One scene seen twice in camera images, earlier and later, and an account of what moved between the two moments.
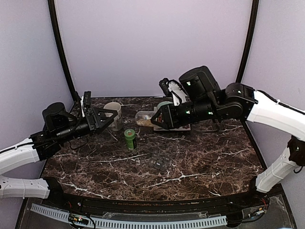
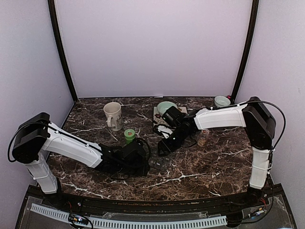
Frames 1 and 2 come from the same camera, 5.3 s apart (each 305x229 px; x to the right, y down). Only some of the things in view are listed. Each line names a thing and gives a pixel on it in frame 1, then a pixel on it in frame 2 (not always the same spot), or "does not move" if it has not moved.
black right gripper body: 178,119 → 175,143
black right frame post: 255,7 does not move
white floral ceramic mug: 116,124 does not move
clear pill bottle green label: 143,118 → 203,139
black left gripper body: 90,117 → 141,171
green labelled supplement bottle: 129,134 does not move
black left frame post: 51,5 does not move
